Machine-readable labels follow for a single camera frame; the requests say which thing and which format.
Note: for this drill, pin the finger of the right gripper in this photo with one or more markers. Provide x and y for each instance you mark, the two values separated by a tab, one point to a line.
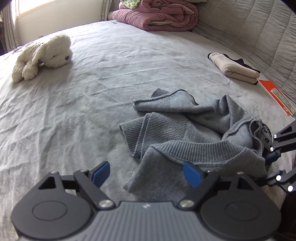
283	141
280	178

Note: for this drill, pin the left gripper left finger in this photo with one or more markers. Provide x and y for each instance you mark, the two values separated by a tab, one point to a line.
89	184

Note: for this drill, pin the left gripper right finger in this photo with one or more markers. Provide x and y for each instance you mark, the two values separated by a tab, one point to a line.
202	183

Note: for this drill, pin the grey knitted cat sweater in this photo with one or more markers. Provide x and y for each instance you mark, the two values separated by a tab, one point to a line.
216	135

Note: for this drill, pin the orange book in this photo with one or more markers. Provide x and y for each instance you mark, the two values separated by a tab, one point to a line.
278	96

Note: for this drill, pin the grey bed sheet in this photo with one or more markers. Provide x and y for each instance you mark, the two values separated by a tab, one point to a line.
68	119

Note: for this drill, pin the beige folded garment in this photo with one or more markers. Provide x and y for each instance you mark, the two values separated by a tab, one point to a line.
235	68

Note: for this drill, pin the grey quilted blanket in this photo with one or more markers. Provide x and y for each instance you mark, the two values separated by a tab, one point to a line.
262	32

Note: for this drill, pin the white plush dog toy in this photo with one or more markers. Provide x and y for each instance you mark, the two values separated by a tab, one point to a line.
54	53

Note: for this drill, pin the grey curtain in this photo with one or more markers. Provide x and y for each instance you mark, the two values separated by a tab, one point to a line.
11	30

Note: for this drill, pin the pink folded quilt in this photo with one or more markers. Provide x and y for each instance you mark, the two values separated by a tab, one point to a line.
159	15

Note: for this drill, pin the green patterned cloth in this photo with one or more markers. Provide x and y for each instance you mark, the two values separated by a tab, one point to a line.
128	4

